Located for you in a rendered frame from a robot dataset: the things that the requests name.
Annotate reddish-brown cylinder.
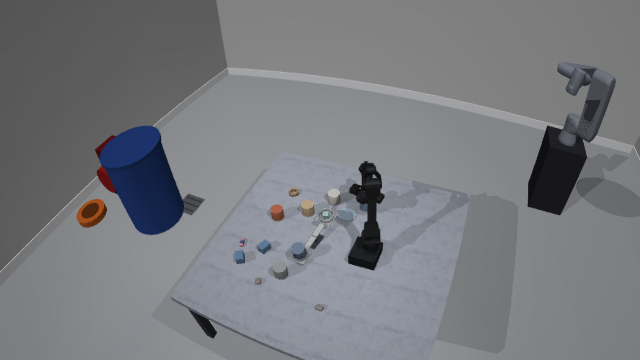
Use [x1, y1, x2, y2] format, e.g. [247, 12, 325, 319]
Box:
[271, 205, 284, 221]

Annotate tan cylinder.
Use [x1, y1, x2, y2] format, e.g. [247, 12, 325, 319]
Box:
[301, 200, 315, 217]

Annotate blue cube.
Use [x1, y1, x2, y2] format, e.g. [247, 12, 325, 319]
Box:
[235, 250, 245, 264]
[257, 239, 271, 254]

